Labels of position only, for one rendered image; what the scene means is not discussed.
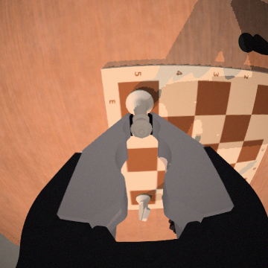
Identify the chessboard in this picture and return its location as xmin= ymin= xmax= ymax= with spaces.
xmin=101 ymin=65 xmax=268 ymax=210

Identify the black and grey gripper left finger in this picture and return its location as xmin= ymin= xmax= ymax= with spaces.
xmin=16 ymin=113 xmax=133 ymax=268

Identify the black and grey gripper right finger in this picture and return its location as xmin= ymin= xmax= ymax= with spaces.
xmin=148 ymin=112 xmax=268 ymax=264

